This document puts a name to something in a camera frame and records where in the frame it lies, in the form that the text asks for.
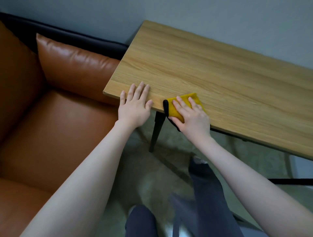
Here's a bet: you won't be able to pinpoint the person's right hand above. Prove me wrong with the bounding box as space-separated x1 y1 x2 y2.
168 96 211 138

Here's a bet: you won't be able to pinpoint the person's left hand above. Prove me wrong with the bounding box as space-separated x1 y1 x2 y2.
118 82 154 128

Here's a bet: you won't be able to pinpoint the yellow black-edged cleaning cloth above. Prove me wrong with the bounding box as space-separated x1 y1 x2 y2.
163 92 207 132

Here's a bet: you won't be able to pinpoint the person's left forearm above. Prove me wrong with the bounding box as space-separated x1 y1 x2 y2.
21 120 138 237

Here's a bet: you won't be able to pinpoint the person's right forearm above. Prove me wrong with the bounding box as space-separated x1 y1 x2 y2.
193 132 313 237

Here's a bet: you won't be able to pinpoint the black table leg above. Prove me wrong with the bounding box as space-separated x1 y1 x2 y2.
149 111 167 153

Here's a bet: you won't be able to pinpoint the wooden table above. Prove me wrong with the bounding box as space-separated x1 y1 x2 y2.
103 20 313 161

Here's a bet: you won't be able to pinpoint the orange leather back cushion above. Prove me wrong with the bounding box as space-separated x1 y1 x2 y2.
0 21 47 143
36 33 122 107

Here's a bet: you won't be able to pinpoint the beige rug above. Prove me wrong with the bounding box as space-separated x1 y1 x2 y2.
94 110 313 237

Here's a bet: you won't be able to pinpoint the dark grey trousers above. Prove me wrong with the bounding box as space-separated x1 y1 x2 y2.
125 156 245 237

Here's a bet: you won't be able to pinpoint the orange leather sofa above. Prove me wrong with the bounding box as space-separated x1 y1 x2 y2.
0 12 129 237

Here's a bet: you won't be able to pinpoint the black table frame bar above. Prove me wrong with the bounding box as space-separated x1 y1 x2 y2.
267 178 313 186

